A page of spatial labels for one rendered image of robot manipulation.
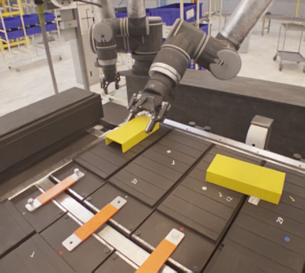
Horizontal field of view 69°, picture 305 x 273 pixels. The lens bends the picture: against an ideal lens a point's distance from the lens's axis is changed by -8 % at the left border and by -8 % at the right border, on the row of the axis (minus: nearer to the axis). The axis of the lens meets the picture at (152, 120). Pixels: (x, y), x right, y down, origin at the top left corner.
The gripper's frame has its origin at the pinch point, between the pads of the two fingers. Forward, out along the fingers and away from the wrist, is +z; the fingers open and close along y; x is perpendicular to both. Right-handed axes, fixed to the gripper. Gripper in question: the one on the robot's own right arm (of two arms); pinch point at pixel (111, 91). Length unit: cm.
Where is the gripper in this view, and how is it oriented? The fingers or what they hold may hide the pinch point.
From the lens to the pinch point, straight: 140.0
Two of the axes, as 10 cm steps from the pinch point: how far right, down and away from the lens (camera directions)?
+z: 0.4, 8.8, 4.8
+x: -8.4, -2.2, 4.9
